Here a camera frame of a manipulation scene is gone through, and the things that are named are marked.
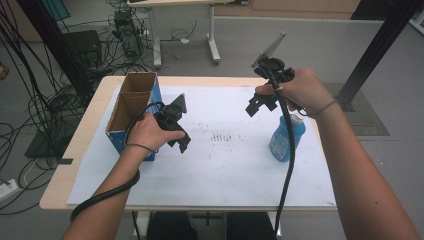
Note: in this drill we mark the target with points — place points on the white desk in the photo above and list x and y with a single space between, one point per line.
213 33

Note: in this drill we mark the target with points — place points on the person's left hand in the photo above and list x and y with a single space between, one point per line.
146 131

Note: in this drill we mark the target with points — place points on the person's left leg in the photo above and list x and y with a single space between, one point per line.
171 228

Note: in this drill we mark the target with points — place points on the teal panel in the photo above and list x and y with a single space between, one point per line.
56 8

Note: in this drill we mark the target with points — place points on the black floor plate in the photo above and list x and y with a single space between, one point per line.
43 146

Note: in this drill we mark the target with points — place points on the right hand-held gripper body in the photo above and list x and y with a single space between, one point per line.
273 66

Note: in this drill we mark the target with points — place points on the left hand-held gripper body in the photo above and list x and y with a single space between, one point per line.
170 116

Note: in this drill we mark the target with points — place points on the blue plastic bottle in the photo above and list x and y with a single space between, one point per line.
278 143

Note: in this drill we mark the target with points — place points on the white table mat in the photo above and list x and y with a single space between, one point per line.
216 173

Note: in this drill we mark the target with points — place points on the thin dark wristband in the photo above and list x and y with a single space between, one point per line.
325 107
141 145

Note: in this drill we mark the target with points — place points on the person's right leg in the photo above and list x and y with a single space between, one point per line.
251 228

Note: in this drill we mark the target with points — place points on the person's right hand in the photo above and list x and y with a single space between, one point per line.
306 90

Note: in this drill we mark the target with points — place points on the white power strip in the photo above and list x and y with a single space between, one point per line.
6 190

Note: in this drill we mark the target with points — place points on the white power adapter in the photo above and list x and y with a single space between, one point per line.
184 40

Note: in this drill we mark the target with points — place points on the person's leg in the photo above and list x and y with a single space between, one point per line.
171 228
251 228

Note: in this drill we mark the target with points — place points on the black tape piece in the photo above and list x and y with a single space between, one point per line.
65 161

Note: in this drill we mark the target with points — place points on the black box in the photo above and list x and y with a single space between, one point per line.
83 46

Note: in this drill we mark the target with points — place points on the black metal stand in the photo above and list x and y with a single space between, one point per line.
50 40
376 46

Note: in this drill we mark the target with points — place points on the blue cardboard box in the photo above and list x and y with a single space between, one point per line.
133 100

